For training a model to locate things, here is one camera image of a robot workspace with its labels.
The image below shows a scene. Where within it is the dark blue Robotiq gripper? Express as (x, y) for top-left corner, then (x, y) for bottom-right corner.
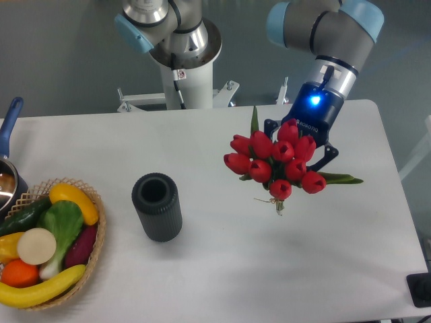
(263, 83), (344, 172)

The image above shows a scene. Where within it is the yellow banana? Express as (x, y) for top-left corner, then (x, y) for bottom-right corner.
(1, 264), (86, 309)

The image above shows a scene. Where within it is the green bok choy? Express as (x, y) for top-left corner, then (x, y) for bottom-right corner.
(37, 201), (84, 281)

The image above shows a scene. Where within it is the green cucumber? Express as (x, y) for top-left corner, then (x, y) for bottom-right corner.
(1, 196), (51, 236)

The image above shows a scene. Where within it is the orange fruit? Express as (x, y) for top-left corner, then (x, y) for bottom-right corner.
(1, 259), (39, 288)

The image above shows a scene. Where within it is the blue handled saucepan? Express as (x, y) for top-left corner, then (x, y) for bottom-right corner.
(1, 97), (28, 222)

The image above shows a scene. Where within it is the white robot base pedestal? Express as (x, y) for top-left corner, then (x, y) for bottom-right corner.
(117, 18), (240, 112)

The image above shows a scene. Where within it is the black device at table edge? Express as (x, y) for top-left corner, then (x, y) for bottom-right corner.
(406, 273), (431, 308)

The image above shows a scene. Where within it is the purple sweet potato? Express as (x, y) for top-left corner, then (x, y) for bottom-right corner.
(64, 225), (97, 268)

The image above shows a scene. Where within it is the woven wicker basket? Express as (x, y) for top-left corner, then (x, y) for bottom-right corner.
(1, 178), (106, 310)

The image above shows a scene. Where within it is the black cable on pedestal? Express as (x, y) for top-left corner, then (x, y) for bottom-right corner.
(169, 53), (187, 110)

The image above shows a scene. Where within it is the yellow bell pepper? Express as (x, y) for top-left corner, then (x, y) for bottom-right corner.
(0, 232), (24, 264)

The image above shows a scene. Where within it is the dark grey ribbed vase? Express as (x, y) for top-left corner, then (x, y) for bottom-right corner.
(131, 172), (183, 242)

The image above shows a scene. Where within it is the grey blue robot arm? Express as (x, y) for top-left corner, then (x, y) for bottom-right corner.
(114, 1), (384, 171)

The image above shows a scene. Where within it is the red tulip bouquet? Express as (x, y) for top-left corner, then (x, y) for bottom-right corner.
(224, 107), (363, 216)

